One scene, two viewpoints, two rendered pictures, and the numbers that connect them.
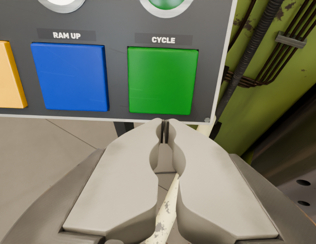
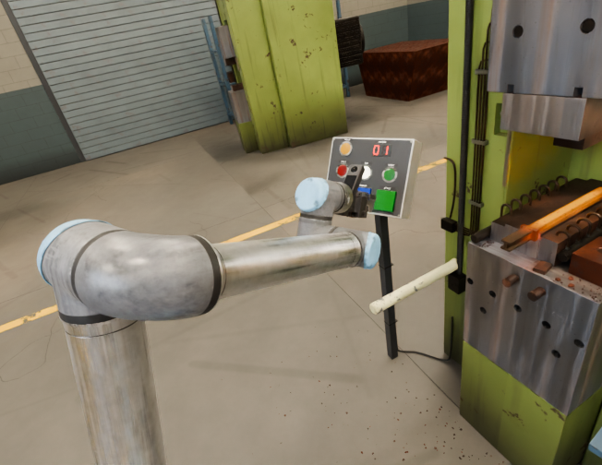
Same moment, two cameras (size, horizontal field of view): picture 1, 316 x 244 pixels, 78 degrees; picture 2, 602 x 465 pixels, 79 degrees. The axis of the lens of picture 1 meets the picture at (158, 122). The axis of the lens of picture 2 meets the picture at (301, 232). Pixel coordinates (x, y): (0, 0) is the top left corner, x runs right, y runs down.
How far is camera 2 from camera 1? 1.18 m
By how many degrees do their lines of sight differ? 42
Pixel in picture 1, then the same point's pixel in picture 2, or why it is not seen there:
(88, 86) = not seen: hidden behind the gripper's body
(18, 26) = not seen: hidden behind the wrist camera
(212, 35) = (400, 187)
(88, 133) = (364, 299)
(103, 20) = (373, 182)
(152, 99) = (380, 205)
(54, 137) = (332, 293)
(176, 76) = (389, 198)
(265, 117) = not seen: hidden behind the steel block
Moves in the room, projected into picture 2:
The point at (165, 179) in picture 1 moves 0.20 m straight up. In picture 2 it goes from (426, 362) to (426, 334)
